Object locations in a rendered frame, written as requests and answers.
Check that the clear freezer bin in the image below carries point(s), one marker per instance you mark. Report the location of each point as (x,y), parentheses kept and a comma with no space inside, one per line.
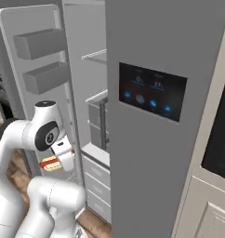
(97,121)

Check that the grey freezer door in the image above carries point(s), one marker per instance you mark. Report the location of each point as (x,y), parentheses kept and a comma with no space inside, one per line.
(33,102)

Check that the hot dog in bun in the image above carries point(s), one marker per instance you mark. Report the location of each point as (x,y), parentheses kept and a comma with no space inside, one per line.
(49,162)

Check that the grey fridge door with screen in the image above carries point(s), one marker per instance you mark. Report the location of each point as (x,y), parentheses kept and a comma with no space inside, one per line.
(148,148)

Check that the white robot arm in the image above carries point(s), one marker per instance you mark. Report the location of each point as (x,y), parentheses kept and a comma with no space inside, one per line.
(12,173)

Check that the grey door bin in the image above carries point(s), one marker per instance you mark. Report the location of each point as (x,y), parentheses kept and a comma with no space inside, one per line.
(40,43)
(46,77)

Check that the grey freezer drawer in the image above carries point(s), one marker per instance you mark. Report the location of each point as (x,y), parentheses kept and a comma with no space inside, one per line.
(98,187)
(97,170)
(99,206)

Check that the black object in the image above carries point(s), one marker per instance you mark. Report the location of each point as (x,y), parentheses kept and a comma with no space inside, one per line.
(1,96)

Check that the grey freezer compartment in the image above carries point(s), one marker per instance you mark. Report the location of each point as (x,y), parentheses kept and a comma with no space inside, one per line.
(86,28)

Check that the beige oven cabinet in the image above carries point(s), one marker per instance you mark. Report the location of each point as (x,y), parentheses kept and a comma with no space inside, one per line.
(198,204)

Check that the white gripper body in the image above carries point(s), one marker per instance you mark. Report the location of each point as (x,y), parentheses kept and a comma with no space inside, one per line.
(66,160)

